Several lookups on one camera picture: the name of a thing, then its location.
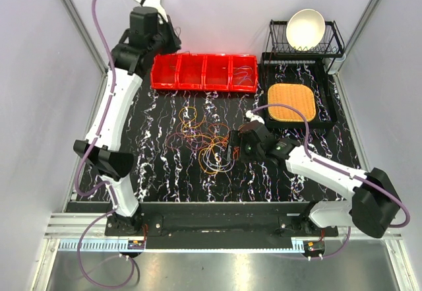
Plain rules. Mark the white bowl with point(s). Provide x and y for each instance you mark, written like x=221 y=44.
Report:
x=305 y=29

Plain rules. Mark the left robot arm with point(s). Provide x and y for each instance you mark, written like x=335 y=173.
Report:
x=101 y=148

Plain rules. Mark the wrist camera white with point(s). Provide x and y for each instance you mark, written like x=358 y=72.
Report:
x=253 y=117
x=156 y=4

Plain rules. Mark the black wire dish rack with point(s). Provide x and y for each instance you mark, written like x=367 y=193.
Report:
x=330 y=46

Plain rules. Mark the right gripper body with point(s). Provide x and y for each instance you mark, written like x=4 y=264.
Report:
x=250 y=154

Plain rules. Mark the black tray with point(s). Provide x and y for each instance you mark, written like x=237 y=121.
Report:
x=276 y=68

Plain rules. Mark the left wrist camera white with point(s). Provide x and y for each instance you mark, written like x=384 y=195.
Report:
x=156 y=4

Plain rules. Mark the red bin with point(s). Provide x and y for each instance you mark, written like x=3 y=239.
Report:
x=244 y=73
x=216 y=77
x=191 y=71
x=163 y=75

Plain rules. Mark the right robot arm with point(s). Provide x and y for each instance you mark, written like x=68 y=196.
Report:
x=370 y=201

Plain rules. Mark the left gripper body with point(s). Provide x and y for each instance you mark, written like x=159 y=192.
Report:
x=162 y=35

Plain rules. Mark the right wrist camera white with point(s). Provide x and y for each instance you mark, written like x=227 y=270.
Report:
x=253 y=117

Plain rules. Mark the white cup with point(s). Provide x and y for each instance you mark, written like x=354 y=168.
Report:
x=334 y=64

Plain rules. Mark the grey slotted cable duct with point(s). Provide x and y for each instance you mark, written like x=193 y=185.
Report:
x=281 y=245

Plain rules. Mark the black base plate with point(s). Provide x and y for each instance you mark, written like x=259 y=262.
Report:
x=157 y=219

